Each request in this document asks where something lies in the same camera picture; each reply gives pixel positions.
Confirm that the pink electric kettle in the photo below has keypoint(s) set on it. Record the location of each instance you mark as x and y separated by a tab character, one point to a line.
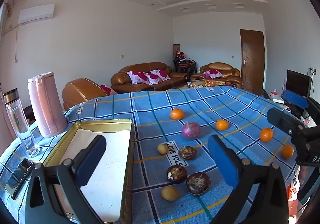
45	109

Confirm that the brown wooden door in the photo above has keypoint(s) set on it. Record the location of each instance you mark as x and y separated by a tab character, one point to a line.
252	59

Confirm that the brown leather three-seat sofa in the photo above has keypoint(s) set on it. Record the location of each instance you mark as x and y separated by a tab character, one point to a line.
160	84

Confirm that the small tan fruit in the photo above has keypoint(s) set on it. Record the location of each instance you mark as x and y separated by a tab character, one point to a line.
163	149
170	193

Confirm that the white box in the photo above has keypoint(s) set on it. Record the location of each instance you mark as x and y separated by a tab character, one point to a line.
278	100

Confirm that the stack of dark chairs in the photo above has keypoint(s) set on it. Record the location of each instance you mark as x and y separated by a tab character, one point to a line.
185	65

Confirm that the wall outlet with plug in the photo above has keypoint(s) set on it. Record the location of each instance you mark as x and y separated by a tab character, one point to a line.
312	71

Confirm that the purple beetroot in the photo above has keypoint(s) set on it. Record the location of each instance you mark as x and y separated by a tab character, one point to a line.
191	131

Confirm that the clear glass bottle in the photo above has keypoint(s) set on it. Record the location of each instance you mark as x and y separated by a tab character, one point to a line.
18	119

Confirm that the orange mandarin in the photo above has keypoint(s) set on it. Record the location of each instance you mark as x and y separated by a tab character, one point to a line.
177	114
287	151
222	125
266	135

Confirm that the floral pink white pillow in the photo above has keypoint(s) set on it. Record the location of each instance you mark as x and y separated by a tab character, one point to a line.
157	76
212	73
137	78

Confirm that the black smartphone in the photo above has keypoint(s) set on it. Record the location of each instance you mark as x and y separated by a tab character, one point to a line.
17	176

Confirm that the red pillow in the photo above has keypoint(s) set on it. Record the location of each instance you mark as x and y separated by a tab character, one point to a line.
107	89

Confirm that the blue plaid tablecloth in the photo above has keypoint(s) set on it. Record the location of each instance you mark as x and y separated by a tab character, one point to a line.
155	104

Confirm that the brown leather armchair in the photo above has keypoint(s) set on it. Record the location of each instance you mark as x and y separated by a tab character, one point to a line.
230	74
80	89

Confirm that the red white package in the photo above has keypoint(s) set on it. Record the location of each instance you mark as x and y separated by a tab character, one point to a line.
293	190

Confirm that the golden tin tray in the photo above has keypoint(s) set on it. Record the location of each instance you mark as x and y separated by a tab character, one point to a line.
110	154

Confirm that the coffee table with snacks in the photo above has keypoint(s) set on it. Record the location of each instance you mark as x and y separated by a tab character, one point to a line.
200	83

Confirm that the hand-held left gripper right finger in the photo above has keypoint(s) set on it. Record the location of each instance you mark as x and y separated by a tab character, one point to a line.
222	161

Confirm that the dark brown mangosteen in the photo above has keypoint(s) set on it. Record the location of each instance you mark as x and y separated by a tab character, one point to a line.
176	174
187	153
198	184

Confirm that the tall woven vase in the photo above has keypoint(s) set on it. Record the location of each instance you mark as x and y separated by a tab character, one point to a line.
176	49

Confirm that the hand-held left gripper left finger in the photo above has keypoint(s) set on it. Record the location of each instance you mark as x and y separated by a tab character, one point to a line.
92	161

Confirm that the white wall air conditioner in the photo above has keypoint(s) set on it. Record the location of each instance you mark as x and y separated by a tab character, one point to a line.
36	13

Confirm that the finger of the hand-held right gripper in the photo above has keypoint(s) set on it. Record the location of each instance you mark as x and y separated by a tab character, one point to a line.
282	119
296	98

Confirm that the black television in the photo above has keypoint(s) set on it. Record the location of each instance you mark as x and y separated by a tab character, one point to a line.
297	84

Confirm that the red plush toy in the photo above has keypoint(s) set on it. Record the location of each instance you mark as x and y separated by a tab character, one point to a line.
180	53

